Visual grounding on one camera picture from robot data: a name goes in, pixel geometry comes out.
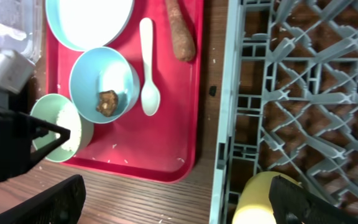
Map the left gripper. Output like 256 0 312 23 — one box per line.
0 90 71 182

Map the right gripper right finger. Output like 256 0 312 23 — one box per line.
268 175 358 224

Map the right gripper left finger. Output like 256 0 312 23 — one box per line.
0 174 86 224

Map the white rice pile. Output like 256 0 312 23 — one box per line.
56 103 81 152

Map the green bowl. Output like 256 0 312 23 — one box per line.
30 93 94 159

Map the yellow plastic cup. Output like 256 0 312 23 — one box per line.
232 171 300 224

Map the brown food scrap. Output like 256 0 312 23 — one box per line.
96 90 119 117

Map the light blue bowl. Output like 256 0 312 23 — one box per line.
69 47 140 124

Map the white plastic spoon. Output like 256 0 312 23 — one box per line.
139 17 161 116

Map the grey dishwasher rack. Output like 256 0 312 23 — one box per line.
209 0 358 223

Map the red serving tray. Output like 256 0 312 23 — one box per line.
45 0 201 183

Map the light blue plate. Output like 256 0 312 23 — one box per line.
45 0 135 52

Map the clear plastic bin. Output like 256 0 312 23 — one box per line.
0 0 43 63

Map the small black debris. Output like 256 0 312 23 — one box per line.
209 86 217 97

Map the brown sweet potato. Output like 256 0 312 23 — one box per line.
165 0 196 62

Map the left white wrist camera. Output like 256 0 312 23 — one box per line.
0 49 35 95

